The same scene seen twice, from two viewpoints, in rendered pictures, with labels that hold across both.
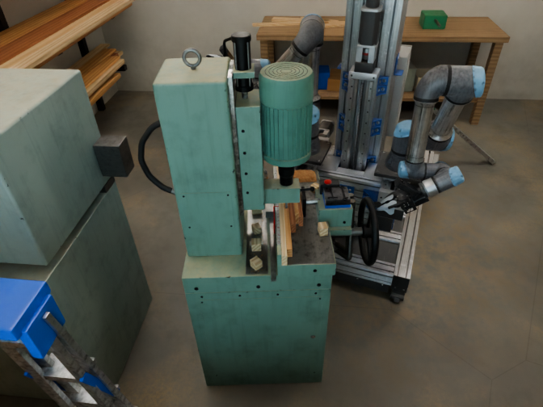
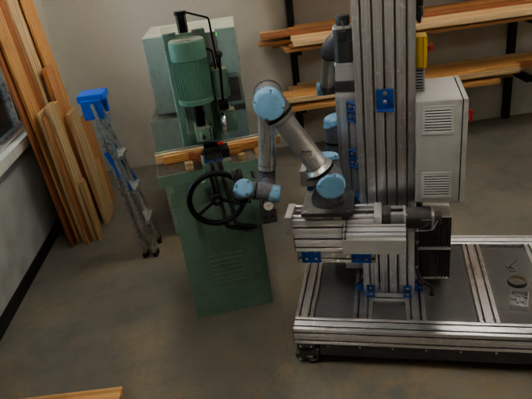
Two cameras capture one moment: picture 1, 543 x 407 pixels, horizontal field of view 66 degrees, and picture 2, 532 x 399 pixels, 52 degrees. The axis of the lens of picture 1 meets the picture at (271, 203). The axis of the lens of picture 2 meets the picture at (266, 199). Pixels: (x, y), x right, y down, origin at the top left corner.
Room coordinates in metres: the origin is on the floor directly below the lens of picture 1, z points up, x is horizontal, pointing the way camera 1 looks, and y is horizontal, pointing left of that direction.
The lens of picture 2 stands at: (1.21, -2.74, 1.94)
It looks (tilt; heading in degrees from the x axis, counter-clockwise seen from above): 27 degrees down; 82
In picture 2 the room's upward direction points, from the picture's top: 8 degrees counter-clockwise
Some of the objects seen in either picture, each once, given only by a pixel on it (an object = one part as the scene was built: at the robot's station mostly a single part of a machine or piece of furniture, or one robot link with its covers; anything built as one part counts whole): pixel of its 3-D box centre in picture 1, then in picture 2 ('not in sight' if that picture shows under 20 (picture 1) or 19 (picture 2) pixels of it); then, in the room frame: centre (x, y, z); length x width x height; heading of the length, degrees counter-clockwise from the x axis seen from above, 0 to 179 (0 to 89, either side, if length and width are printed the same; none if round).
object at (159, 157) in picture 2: (280, 207); (212, 149); (1.32, -0.04, 0.92); 0.60 x 0.02 x 0.05; 0
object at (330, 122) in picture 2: (308, 119); (336, 127); (1.96, -0.20, 0.98); 0.13 x 0.12 x 0.14; 172
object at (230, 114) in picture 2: not in sight; (228, 119); (1.44, 0.13, 1.02); 0.09 x 0.07 x 0.12; 0
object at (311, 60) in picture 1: (310, 71); not in sight; (2.08, -0.22, 1.19); 0.15 x 0.12 x 0.55; 172
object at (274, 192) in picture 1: (281, 191); (203, 132); (1.29, -0.04, 1.03); 0.14 x 0.07 x 0.09; 90
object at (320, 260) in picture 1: (311, 216); (216, 167); (1.32, -0.17, 0.87); 0.61 x 0.30 x 0.06; 0
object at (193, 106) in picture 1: (206, 165); (193, 94); (1.28, 0.23, 1.16); 0.22 x 0.22 x 0.72; 0
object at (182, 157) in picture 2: (285, 200); (222, 150); (1.37, -0.06, 0.92); 0.62 x 0.02 x 0.04; 0
